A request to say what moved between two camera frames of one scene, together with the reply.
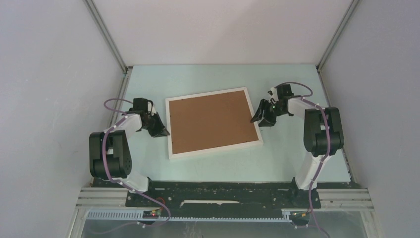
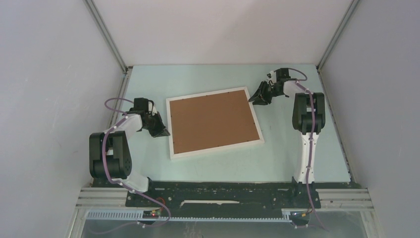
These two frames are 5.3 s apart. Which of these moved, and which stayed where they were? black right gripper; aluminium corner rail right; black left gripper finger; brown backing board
Moved: black right gripper
Stayed: black left gripper finger; aluminium corner rail right; brown backing board
